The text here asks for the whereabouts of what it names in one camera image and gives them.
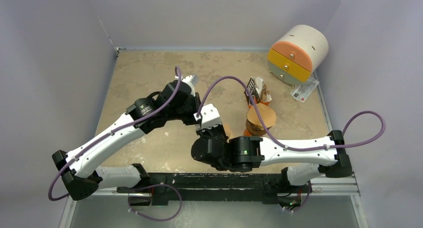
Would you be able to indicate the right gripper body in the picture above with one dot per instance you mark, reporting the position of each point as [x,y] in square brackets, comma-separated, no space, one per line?
[211,131]

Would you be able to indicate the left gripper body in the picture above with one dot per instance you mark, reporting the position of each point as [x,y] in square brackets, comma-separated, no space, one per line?
[186,113]

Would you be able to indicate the light bamboo dripper stand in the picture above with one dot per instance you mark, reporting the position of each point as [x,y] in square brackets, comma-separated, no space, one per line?
[228,130]

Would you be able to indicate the orange glass carafe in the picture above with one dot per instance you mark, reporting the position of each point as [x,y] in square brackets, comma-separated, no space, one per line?
[248,133]

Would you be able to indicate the dark walnut dripper stand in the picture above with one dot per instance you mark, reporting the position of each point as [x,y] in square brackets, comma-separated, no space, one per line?
[259,131]

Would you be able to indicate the coffee paper filter box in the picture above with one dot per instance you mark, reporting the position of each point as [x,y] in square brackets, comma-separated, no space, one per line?
[259,92]

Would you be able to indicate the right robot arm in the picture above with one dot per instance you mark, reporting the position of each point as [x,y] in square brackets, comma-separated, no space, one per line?
[312,157]

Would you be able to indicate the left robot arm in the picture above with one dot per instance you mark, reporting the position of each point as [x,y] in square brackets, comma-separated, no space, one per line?
[81,169]

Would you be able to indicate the paper leaflet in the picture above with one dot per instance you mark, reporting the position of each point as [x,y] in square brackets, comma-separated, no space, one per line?
[304,90]

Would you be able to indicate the round drawer organizer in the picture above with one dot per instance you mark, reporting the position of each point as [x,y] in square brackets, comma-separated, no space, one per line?
[297,54]

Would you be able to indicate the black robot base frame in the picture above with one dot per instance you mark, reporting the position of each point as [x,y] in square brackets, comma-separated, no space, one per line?
[269,189]

